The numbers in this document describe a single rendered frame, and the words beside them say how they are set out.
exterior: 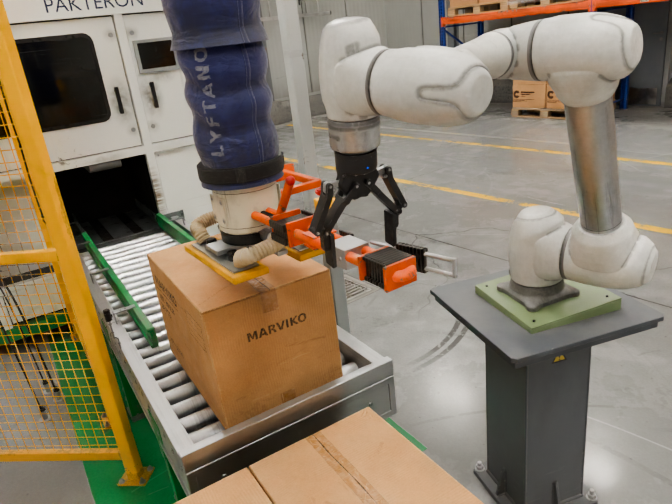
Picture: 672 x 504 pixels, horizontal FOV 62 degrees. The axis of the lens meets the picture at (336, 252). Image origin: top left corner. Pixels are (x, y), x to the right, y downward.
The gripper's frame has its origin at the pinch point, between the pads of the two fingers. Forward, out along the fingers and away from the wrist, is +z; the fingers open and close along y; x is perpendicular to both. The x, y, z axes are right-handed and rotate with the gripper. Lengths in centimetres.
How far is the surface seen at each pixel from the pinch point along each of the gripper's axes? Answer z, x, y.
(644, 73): 159, -450, -779
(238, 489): 68, -19, 30
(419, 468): 67, 2, -12
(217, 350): 44, -44, 22
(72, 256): 35, -112, 49
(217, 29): -37, -49, 5
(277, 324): 43, -45, 3
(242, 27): -36, -49, -1
